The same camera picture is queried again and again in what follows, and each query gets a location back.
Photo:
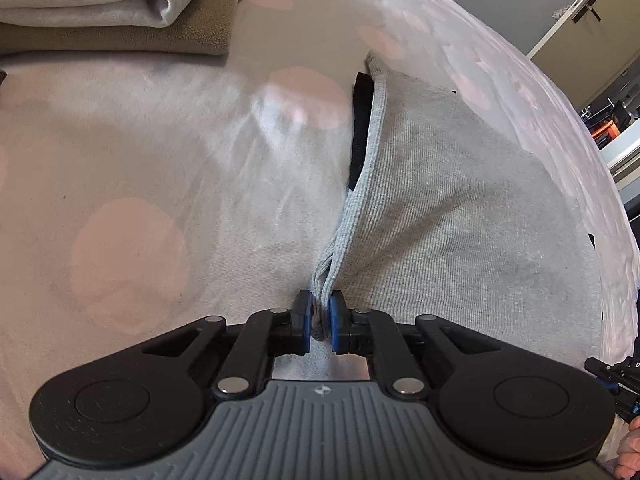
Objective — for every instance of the person's right hand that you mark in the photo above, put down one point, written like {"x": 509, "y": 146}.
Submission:
{"x": 628, "y": 453}

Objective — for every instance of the stack of folded clothes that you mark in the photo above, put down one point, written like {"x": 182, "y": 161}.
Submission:
{"x": 171, "y": 26}

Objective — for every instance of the grey black raglan shirt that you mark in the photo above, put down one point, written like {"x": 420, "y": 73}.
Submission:
{"x": 449, "y": 217}

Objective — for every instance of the black door handle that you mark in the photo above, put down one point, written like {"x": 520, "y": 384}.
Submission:
{"x": 586, "y": 8}

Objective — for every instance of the beige bedroom door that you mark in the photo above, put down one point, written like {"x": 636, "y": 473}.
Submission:
{"x": 583, "y": 59}

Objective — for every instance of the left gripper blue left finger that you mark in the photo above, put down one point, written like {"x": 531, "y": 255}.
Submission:
{"x": 249, "y": 350}

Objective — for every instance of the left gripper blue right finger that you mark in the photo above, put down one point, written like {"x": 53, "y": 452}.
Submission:
{"x": 374, "y": 336}

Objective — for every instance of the pink dotted bed sheet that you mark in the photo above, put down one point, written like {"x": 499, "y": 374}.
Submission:
{"x": 141, "y": 191}

